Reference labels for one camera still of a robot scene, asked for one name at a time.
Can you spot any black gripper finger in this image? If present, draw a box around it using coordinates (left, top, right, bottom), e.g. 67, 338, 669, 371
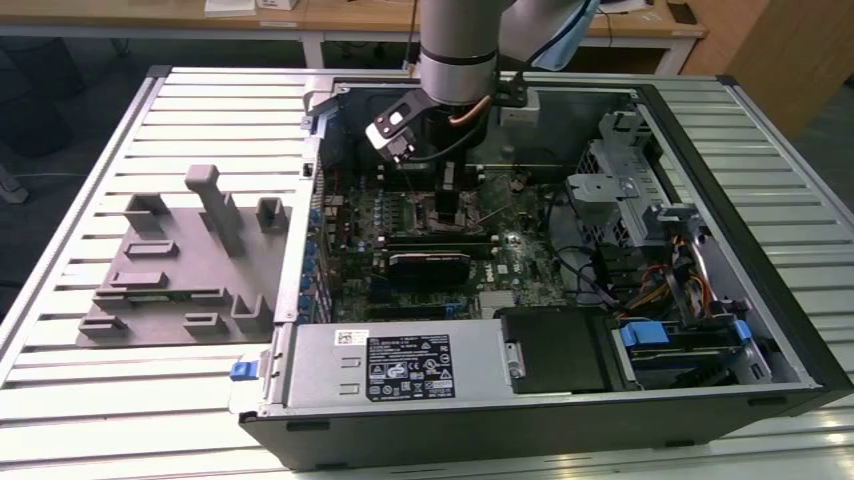
433, 160, 472, 229

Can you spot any metal socket cover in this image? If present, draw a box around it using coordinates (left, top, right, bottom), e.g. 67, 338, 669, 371
473, 167, 514, 226

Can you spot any CPU socket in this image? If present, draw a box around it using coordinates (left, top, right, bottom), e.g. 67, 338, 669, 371
410, 190, 486, 236

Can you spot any black RAM slot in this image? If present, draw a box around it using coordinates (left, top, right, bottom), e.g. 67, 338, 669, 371
381, 231, 498, 247
381, 243, 498, 259
377, 165, 486, 178
378, 175, 486, 191

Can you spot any green motherboard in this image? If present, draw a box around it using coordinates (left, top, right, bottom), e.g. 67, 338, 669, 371
318, 159, 574, 324

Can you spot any metal drive cage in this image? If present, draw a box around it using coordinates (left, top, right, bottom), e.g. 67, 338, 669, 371
562, 112, 675, 251

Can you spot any black disk bay cover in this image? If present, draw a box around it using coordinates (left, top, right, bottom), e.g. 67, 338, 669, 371
496, 305, 625, 396

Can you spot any silver power supply unit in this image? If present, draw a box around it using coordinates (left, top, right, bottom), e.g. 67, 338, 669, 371
262, 319, 518, 416

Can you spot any hard disk in blue carrier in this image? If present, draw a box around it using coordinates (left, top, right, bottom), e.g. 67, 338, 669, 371
616, 318, 755, 392

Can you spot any grey parts rack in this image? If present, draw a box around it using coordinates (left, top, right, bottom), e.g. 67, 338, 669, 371
73, 163, 294, 349

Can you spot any green RAM stick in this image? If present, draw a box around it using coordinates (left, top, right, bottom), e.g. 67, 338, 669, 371
125, 292, 218, 304

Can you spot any black PC case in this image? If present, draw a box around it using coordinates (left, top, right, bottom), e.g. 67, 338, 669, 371
225, 69, 854, 471

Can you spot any wooden desk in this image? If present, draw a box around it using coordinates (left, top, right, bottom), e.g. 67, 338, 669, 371
0, 0, 709, 76

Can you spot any wooden cabinet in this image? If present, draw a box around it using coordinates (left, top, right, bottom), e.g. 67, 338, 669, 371
683, 0, 854, 141

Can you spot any black office chair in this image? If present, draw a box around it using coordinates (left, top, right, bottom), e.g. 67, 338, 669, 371
0, 34, 91, 206

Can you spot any black cable brass end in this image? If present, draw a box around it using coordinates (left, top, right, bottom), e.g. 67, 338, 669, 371
446, 97, 493, 127

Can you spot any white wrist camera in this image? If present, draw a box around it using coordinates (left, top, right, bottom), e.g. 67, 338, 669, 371
364, 89, 428, 165

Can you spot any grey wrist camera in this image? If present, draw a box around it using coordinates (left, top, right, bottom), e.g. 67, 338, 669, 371
497, 89, 540, 129

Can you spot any black cable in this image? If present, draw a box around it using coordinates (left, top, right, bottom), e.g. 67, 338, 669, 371
541, 182, 615, 307

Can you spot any coloured wire bundle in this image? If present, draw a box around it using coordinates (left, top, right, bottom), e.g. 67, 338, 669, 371
616, 239, 712, 322

